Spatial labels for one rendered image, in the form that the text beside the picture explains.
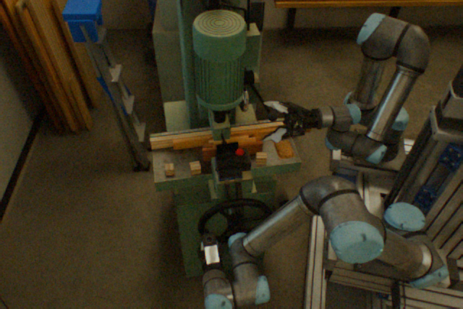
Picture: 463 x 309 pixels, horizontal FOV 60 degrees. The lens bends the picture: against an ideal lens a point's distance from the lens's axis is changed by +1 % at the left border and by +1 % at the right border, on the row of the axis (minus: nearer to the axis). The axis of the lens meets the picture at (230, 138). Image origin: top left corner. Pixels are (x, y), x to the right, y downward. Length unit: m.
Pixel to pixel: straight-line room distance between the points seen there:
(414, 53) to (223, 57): 0.62
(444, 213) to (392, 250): 0.52
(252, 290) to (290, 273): 1.16
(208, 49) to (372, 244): 0.74
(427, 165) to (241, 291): 0.76
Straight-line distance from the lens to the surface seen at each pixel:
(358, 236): 0.99
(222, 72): 1.34
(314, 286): 2.13
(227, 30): 1.29
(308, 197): 1.10
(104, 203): 2.69
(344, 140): 1.52
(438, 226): 1.73
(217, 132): 1.57
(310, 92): 3.40
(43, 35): 2.70
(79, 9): 2.14
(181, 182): 1.60
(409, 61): 1.45
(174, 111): 1.99
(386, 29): 1.46
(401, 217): 1.42
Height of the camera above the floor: 2.15
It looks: 47 degrees down
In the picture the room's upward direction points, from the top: 2 degrees clockwise
